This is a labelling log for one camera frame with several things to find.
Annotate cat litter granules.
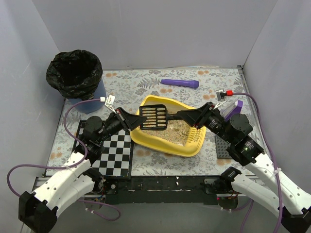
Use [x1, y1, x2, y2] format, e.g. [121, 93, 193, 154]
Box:
[146, 120, 191, 146]

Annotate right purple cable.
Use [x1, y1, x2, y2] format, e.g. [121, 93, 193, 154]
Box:
[232, 91, 287, 233]

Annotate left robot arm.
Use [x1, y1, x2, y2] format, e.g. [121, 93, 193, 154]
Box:
[18, 108, 147, 233]

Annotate yellow litter box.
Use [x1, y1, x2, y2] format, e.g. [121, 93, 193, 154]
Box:
[130, 95, 206, 157]

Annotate black white chessboard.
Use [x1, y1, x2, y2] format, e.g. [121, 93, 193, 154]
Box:
[72, 120, 134, 178]

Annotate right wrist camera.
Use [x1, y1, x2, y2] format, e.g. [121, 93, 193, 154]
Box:
[216, 89, 233, 102]

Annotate floral table mat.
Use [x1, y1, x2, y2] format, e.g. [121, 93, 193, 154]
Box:
[46, 68, 264, 176]

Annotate black litter scoop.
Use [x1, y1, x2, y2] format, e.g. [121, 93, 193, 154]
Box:
[139, 104, 182, 131]

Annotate black trash bag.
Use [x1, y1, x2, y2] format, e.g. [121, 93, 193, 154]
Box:
[46, 50, 103, 100]

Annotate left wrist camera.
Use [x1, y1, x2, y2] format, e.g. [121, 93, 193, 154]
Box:
[100, 95, 115, 107]

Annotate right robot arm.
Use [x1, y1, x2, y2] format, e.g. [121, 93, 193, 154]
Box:
[177, 102, 311, 233]

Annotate grey lego baseplate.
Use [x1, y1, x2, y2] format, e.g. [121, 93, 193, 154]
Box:
[215, 135, 232, 159]

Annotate blue trash bin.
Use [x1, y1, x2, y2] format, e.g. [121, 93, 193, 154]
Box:
[75, 80, 106, 114]

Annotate purple flashlight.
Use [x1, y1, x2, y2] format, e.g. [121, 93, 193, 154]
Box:
[161, 79, 200, 89]

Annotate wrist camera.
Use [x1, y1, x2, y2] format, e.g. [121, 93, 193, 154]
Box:
[100, 95, 115, 107]
[216, 89, 233, 102]

